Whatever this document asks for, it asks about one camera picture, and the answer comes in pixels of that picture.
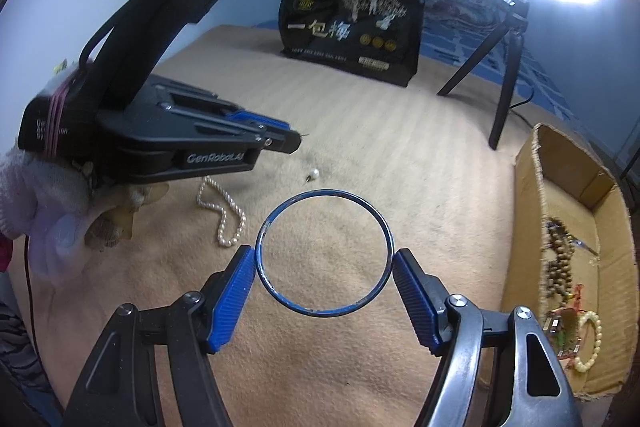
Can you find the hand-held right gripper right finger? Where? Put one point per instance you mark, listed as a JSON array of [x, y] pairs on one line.
[[417, 302]]

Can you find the black tripod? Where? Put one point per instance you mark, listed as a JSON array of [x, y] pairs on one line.
[[505, 72]]

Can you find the striped dark clothing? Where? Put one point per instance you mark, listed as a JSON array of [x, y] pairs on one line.
[[20, 357]]

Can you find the person's left hand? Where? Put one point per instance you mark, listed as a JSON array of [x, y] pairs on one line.
[[45, 207]]

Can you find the cardboard box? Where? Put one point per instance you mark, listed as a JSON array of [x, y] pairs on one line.
[[607, 267]]

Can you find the black printed snack bag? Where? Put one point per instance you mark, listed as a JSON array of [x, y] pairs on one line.
[[350, 27]]

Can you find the small pearl earring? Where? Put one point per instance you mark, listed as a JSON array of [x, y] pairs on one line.
[[313, 175]]

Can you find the tan blanket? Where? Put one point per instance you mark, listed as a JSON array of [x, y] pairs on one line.
[[375, 147]]

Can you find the dark thin bangle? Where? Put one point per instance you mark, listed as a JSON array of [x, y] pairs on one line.
[[262, 277]]

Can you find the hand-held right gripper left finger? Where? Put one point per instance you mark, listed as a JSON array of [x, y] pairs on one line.
[[230, 302]]

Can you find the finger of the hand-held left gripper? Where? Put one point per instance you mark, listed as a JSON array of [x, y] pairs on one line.
[[260, 119], [280, 142]]

